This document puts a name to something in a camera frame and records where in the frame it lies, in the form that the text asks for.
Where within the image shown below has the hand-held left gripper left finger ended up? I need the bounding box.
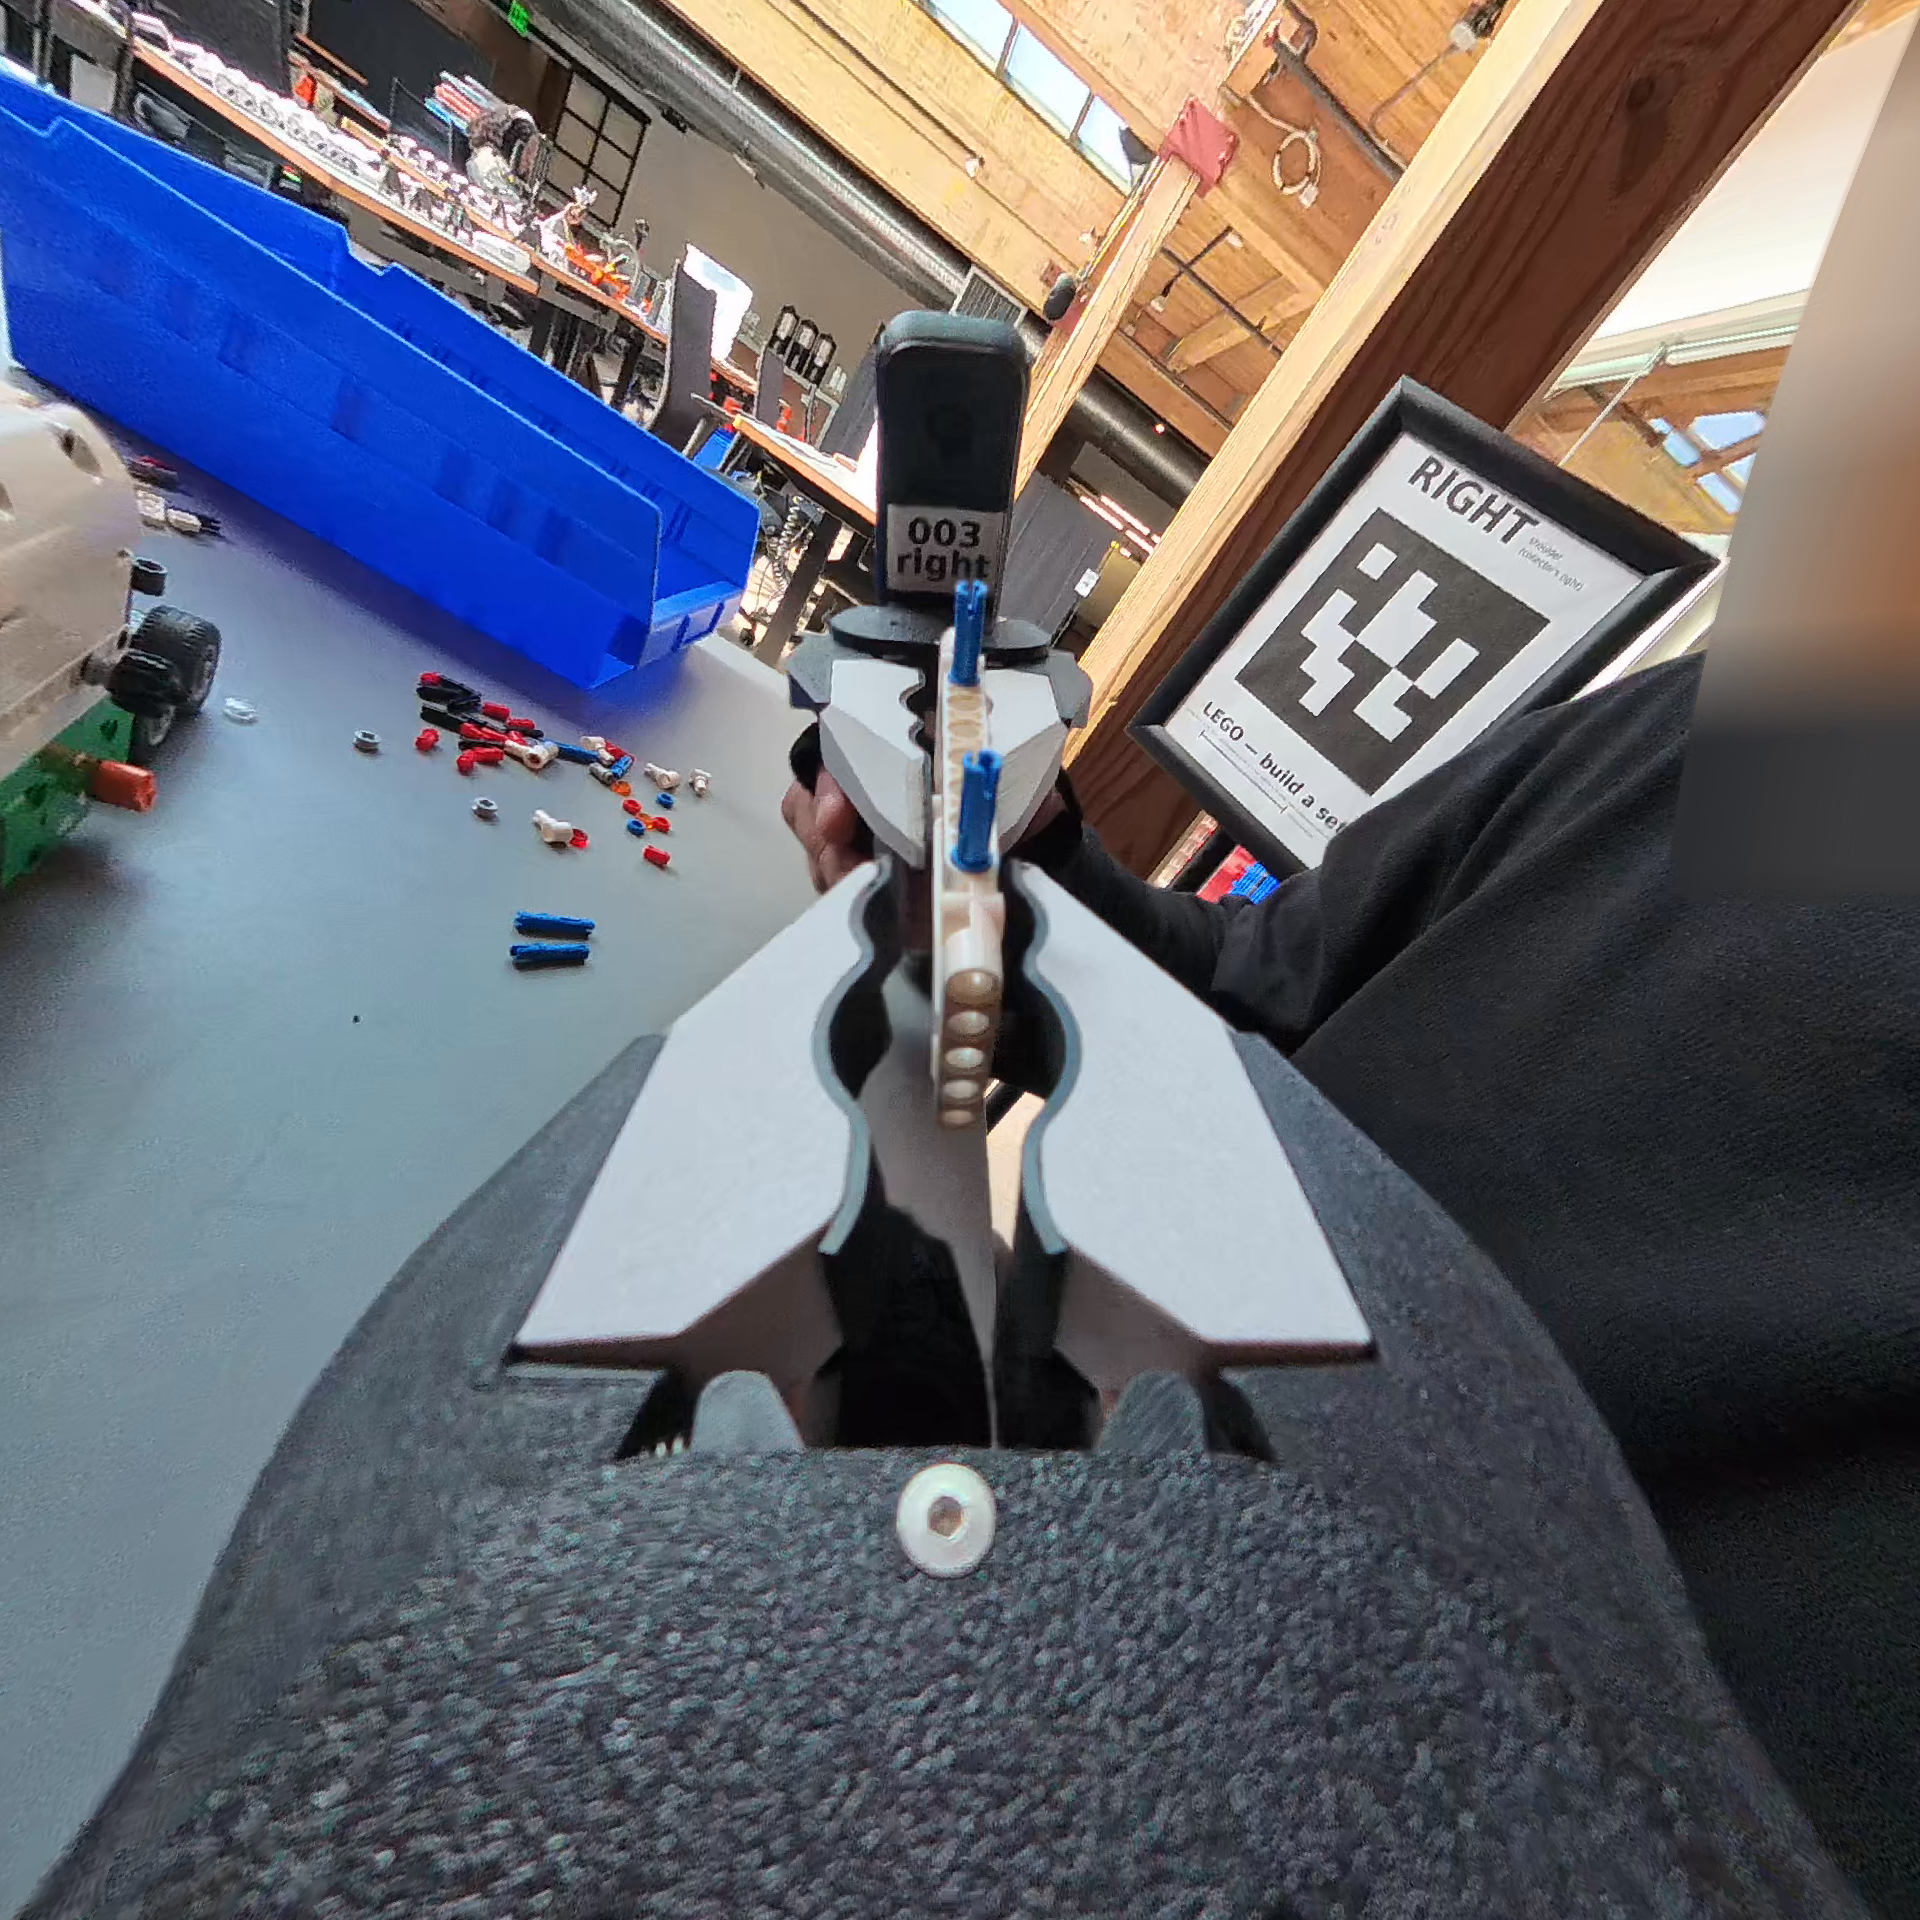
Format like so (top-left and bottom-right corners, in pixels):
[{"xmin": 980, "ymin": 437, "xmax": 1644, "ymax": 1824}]
[{"xmin": 511, "ymin": 858, "xmax": 889, "ymax": 1449}]

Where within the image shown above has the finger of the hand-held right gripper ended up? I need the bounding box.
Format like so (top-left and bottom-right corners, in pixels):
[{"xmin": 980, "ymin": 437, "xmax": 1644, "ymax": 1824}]
[
  {"xmin": 982, "ymin": 672, "xmax": 1078, "ymax": 845},
  {"xmin": 815, "ymin": 661, "xmax": 943, "ymax": 875}
]

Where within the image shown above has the metal ventilation duct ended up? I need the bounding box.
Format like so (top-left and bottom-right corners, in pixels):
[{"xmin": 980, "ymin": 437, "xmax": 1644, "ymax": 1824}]
[{"xmin": 555, "ymin": 0, "xmax": 1201, "ymax": 452}]

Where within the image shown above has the person's dark clothing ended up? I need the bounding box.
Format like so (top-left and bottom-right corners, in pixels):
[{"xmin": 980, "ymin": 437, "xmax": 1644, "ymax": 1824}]
[{"xmin": 1289, "ymin": 900, "xmax": 1920, "ymax": 1920}]

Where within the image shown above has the cluttered workbench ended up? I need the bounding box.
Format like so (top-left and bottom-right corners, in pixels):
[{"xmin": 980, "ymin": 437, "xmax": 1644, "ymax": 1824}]
[{"xmin": 46, "ymin": 0, "xmax": 677, "ymax": 377}]

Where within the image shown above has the white green lego truck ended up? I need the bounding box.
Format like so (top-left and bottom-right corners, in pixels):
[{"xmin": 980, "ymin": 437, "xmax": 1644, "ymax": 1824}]
[{"xmin": 0, "ymin": 376, "xmax": 223, "ymax": 890}]

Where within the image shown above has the framed marker sign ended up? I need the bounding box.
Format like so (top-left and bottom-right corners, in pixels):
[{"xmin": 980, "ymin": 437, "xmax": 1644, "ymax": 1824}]
[{"xmin": 1127, "ymin": 377, "xmax": 1721, "ymax": 883}]

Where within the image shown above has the person's right forearm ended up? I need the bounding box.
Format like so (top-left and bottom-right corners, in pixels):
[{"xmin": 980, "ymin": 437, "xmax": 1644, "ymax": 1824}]
[{"xmin": 1020, "ymin": 652, "xmax": 1704, "ymax": 1051}]

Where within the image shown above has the white lego beam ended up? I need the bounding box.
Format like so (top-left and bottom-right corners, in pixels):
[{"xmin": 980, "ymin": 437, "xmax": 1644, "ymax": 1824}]
[{"xmin": 878, "ymin": 630, "xmax": 1011, "ymax": 1443}]

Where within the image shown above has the person's right hand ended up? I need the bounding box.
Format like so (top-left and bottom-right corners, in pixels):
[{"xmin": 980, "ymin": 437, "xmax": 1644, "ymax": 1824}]
[{"xmin": 780, "ymin": 768, "xmax": 879, "ymax": 897}]

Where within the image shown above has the blue plastic bin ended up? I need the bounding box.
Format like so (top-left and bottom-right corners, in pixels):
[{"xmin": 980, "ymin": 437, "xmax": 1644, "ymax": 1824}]
[{"xmin": 0, "ymin": 67, "xmax": 760, "ymax": 692}]

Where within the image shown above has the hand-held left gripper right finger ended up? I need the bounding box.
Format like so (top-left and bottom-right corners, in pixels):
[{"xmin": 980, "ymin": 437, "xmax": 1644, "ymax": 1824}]
[{"xmin": 997, "ymin": 861, "xmax": 1376, "ymax": 1449}]

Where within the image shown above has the pile of small lego pieces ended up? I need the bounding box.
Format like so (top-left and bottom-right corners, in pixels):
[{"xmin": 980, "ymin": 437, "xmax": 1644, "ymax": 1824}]
[{"xmin": 351, "ymin": 670, "xmax": 713, "ymax": 873}]

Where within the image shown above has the cluster of dark lego pieces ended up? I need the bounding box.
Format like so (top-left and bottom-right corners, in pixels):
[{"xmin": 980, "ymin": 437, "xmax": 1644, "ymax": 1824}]
[{"xmin": 127, "ymin": 454, "xmax": 227, "ymax": 541}]

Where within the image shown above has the wooden post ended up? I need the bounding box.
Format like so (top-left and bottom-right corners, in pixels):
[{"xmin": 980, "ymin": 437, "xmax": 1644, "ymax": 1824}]
[{"xmin": 1068, "ymin": 0, "xmax": 1869, "ymax": 880}]

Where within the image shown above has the grey office chair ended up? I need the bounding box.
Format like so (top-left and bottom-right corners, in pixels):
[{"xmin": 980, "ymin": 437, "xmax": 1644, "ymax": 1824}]
[{"xmin": 645, "ymin": 256, "xmax": 755, "ymax": 452}]

